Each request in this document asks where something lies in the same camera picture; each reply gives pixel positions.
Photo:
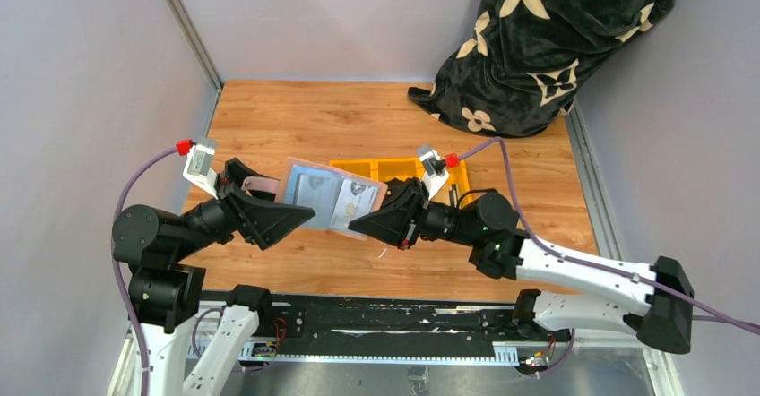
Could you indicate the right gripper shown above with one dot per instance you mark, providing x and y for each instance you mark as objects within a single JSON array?
[{"x": 412, "y": 218}]

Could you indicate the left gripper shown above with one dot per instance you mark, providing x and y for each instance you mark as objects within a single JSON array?
[{"x": 232, "y": 204}]

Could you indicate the beige leather card holder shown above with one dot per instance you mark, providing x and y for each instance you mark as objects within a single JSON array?
[{"x": 335, "y": 195}]

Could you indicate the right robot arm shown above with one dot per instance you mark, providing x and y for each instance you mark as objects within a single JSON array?
[{"x": 648, "y": 301}]

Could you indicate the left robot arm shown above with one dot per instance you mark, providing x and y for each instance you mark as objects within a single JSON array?
[{"x": 166, "y": 274}]

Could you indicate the yellow bin with black card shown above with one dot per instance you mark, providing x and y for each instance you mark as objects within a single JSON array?
[{"x": 385, "y": 170}]

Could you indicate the yellow bin with silver cards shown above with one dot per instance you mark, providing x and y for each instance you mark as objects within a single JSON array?
[{"x": 361, "y": 167}]

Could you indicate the striped cards in bin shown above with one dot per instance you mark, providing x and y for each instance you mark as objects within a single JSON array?
[{"x": 454, "y": 196}]

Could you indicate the black floral blanket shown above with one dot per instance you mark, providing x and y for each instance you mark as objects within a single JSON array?
[{"x": 525, "y": 60}]

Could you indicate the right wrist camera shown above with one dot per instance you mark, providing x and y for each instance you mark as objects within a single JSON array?
[{"x": 435, "y": 173}]

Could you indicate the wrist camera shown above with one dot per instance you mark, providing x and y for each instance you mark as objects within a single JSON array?
[
  {"x": 198, "y": 167},
  {"x": 435, "y": 173}
]

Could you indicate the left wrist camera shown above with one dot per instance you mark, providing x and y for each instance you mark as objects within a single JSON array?
[{"x": 198, "y": 167}]

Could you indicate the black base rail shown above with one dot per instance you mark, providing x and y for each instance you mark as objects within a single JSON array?
[{"x": 404, "y": 331}]

